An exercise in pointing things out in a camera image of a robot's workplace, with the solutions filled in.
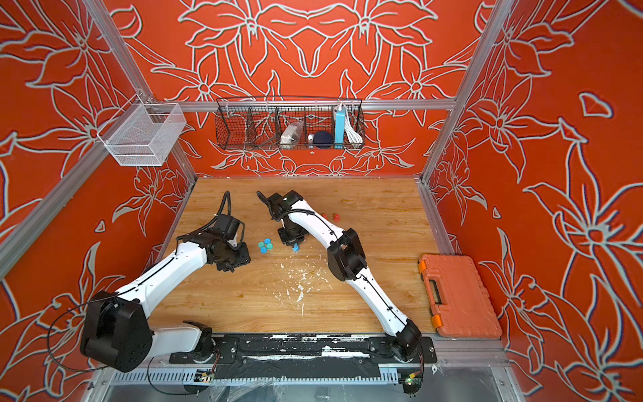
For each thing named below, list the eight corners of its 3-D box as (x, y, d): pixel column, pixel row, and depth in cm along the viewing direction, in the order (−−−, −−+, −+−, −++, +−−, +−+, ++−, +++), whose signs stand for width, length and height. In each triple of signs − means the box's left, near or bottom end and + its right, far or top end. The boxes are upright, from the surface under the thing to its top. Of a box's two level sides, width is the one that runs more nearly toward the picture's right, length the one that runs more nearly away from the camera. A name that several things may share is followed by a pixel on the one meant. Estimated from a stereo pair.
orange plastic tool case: (435, 338, 77) (442, 334, 72) (414, 261, 94) (419, 254, 89) (496, 338, 77) (507, 334, 72) (464, 261, 94) (472, 254, 89)
